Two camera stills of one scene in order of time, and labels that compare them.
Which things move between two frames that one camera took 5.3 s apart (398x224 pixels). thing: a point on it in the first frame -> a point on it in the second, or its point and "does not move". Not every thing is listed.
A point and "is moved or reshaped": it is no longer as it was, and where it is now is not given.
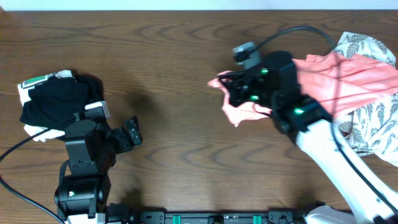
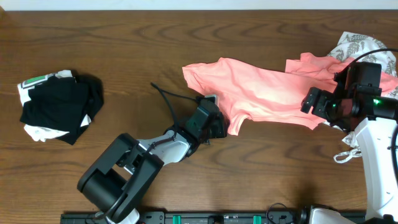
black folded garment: [53, 102] does not move
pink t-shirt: [340, 83] is moved or reshaped
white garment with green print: [23, 88] does not move
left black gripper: [133, 131] -> [221, 122]
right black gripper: [237, 78] -> [319, 109]
